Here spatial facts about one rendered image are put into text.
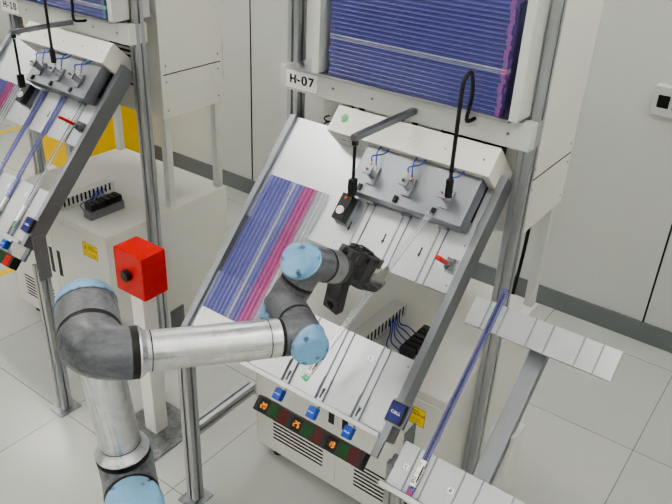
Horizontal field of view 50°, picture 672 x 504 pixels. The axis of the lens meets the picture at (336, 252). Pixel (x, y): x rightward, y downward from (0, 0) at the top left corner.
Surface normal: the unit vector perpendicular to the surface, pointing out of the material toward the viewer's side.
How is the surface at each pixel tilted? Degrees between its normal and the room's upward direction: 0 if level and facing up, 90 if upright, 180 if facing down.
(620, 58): 90
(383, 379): 47
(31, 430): 0
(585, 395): 0
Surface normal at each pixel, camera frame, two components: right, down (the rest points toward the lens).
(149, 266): 0.81, 0.32
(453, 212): -0.41, -0.33
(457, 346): 0.04, -0.87
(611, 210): -0.59, 0.37
